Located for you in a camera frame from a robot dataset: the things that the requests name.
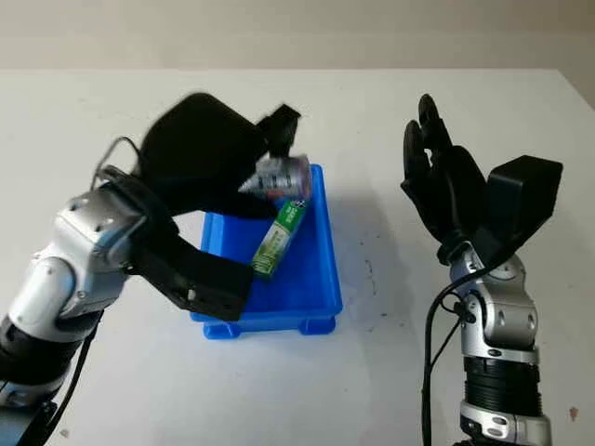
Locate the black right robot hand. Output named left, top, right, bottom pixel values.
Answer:
left=400, top=94, right=492, bottom=262

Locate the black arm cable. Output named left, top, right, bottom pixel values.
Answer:
left=25, top=136, right=146, bottom=446
left=419, top=267, right=495, bottom=446

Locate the blue plastic tray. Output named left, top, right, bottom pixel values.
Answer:
left=189, top=162, right=345, bottom=342

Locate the green toothpaste box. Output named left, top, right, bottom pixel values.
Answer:
left=250, top=198, right=310, bottom=282

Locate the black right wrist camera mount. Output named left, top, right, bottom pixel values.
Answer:
left=469, top=156, right=564, bottom=276

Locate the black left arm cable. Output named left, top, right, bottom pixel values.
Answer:
left=25, top=136, right=146, bottom=446

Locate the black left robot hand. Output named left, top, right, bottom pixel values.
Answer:
left=138, top=91, right=303, bottom=220

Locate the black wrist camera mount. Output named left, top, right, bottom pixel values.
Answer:
left=469, top=156, right=564, bottom=276
left=124, top=226, right=255, bottom=322

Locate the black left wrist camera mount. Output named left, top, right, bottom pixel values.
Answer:
left=124, top=226, right=255, bottom=322

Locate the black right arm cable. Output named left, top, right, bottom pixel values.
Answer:
left=419, top=267, right=495, bottom=446

